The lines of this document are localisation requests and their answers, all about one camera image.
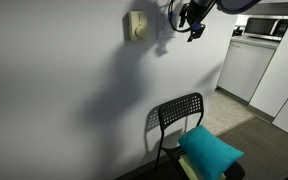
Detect teal pillow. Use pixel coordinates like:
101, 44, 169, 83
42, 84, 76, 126
177, 124, 245, 180

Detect small black countertop appliance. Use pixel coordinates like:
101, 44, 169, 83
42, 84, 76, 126
231, 25, 246, 38

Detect white light switch plate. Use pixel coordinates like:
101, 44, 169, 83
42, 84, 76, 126
156, 12, 178, 41

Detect tall white cabinet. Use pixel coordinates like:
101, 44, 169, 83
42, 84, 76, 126
248, 0, 288, 144

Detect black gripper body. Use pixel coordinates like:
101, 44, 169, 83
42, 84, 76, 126
186, 0, 217, 26

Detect black looped camera cable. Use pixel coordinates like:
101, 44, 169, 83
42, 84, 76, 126
167, 0, 193, 34

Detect beige dimmer knob plate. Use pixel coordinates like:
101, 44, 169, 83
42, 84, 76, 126
127, 10, 149, 43

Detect black perforated metal chair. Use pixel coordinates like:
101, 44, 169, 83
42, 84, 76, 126
154, 91, 247, 180

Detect white low kitchen cabinet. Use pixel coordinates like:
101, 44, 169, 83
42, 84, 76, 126
216, 35, 281, 103

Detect silver black microwave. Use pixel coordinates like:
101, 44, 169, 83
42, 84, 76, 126
243, 15, 288, 43

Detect yellow-green seat cushion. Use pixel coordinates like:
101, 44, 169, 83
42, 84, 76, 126
177, 155, 227, 180

